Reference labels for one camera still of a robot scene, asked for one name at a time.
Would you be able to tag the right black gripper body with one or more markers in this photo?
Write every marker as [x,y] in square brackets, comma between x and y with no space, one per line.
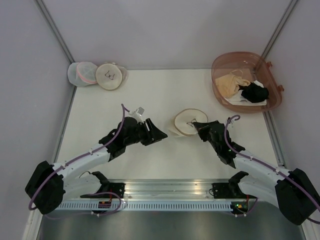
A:
[210,130]

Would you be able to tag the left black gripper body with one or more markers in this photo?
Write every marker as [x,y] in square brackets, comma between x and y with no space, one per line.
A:
[148,132]

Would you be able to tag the beige round mesh laundry bag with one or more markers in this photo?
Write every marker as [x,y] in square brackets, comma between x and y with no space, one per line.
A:
[182,124]

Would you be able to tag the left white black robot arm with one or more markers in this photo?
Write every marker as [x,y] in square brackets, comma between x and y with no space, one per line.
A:
[51,184]

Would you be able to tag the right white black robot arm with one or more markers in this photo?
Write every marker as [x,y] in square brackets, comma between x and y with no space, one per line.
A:
[291,191]

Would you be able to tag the beige bra in basket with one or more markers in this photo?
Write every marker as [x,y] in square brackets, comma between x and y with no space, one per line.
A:
[228,85]

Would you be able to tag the beige mesh bag at back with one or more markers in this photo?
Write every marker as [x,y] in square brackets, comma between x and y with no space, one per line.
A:
[110,76]

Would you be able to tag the white pink-trim mesh laundry bag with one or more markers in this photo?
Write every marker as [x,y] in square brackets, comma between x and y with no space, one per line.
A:
[82,74]

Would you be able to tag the white garment in basket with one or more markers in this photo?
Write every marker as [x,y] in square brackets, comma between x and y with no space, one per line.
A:
[237,100]

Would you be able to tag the black garment in basket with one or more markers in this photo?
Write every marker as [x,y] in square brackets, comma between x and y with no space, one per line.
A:
[254,93]

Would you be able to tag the brown translucent plastic basket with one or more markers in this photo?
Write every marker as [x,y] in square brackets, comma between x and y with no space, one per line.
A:
[255,68]

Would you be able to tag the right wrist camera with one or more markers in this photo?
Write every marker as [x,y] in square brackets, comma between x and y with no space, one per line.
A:
[230,122]

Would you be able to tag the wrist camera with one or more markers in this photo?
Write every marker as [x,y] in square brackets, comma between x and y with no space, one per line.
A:
[230,122]
[137,114]

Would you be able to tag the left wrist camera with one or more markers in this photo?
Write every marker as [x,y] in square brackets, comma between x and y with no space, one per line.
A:
[137,114]

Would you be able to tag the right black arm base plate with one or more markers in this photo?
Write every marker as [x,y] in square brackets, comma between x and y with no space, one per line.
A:
[230,189]

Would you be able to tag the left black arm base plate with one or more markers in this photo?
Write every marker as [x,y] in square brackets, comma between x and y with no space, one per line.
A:
[106,188]

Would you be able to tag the aluminium front rail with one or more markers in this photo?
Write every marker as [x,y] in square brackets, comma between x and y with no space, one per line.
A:
[148,189]

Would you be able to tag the white slotted cable duct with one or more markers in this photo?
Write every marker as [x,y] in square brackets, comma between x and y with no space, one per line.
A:
[176,206]

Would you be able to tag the right aluminium frame post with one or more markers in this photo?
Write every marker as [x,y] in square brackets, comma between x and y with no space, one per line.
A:
[289,10]

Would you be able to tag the aluminium frame post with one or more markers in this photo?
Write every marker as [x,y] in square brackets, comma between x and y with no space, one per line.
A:
[289,10]
[43,9]

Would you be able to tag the left aluminium frame post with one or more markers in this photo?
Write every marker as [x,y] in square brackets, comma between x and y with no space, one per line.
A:
[43,9]

